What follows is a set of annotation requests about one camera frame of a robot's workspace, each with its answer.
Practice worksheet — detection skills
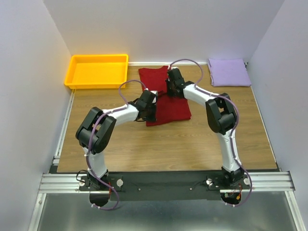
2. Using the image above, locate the red t shirt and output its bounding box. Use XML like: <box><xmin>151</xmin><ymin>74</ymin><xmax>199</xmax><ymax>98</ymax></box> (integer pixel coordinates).
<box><xmin>138</xmin><ymin>66</ymin><xmax>192</xmax><ymax>127</ymax></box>

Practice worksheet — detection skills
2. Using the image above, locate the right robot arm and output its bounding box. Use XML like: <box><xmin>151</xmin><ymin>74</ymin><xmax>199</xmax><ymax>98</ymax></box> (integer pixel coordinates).
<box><xmin>166</xmin><ymin>68</ymin><xmax>244</xmax><ymax>189</ymax></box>

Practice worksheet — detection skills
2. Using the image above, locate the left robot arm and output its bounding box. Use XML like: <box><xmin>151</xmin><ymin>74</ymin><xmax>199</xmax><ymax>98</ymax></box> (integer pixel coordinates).
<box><xmin>76</xmin><ymin>89</ymin><xmax>158</xmax><ymax>190</ymax></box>

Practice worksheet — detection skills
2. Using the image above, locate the folded lavender t shirt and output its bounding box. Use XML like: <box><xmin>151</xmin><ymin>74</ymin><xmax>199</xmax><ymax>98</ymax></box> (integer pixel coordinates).
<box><xmin>208</xmin><ymin>59</ymin><xmax>251</xmax><ymax>87</ymax></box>

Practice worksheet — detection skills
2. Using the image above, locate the yellow plastic bin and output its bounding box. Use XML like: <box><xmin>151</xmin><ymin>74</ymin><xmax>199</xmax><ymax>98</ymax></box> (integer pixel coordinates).
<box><xmin>64</xmin><ymin>54</ymin><xmax>128</xmax><ymax>90</ymax></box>

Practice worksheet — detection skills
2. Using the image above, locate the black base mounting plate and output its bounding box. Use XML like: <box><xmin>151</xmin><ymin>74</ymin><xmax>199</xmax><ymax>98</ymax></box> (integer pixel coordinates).
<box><xmin>79</xmin><ymin>170</ymin><xmax>250</xmax><ymax>201</ymax></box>

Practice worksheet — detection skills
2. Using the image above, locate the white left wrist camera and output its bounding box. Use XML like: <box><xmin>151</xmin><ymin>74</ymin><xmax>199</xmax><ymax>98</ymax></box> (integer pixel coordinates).
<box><xmin>144</xmin><ymin>88</ymin><xmax>158</xmax><ymax>103</ymax></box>

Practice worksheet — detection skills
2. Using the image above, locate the aluminium frame rail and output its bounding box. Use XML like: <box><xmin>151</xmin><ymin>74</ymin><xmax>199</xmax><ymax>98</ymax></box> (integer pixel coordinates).
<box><xmin>30</xmin><ymin>88</ymin><xmax>296</xmax><ymax>231</ymax></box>

